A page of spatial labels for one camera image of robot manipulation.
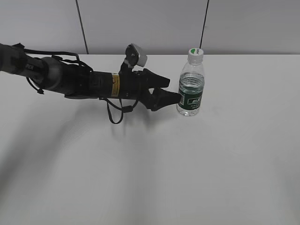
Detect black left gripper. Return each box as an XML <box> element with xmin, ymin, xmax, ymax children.
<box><xmin>119</xmin><ymin>69</ymin><xmax>181</xmax><ymax>112</ymax></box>

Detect clear water bottle green label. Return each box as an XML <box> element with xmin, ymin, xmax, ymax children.
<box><xmin>176</xmin><ymin>61</ymin><xmax>205</xmax><ymax>116</ymax></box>

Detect white green bottle cap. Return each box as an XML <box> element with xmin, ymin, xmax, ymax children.
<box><xmin>188</xmin><ymin>48</ymin><xmax>204</xmax><ymax>60</ymax></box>

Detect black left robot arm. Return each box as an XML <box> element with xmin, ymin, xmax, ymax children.
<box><xmin>0</xmin><ymin>43</ymin><xmax>181</xmax><ymax>112</ymax></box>

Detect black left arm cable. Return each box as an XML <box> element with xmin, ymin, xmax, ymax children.
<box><xmin>103</xmin><ymin>97</ymin><xmax>139</xmax><ymax>124</ymax></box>

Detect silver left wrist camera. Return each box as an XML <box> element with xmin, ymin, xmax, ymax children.
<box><xmin>125</xmin><ymin>43</ymin><xmax>148</xmax><ymax>67</ymax></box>

